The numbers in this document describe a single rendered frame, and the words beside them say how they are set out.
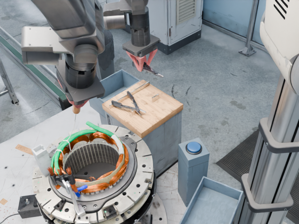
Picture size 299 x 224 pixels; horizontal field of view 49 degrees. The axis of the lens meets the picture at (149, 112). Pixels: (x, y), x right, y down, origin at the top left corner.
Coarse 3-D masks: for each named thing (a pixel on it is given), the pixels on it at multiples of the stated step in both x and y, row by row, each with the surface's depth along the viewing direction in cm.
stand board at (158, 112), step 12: (120, 96) 114; (144, 96) 113; (168, 96) 113; (108, 108) 110; (120, 108) 109; (144, 108) 109; (156, 108) 108; (168, 108) 108; (180, 108) 109; (120, 120) 107; (132, 120) 105; (144, 120) 104; (156, 120) 104; (144, 132) 101
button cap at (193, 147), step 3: (189, 144) 99; (192, 144) 99; (195, 144) 99; (198, 144) 99; (189, 147) 98; (192, 147) 98; (195, 147) 98; (198, 147) 98; (189, 150) 98; (192, 150) 97; (195, 150) 97; (198, 150) 97
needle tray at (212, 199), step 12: (204, 180) 88; (204, 192) 88; (216, 192) 88; (228, 192) 86; (240, 192) 84; (192, 204) 84; (204, 204) 86; (216, 204) 86; (228, 204) 85; (192, 216) 83; (204, 216) 83; (216, 216) 83; (228, 216) 83
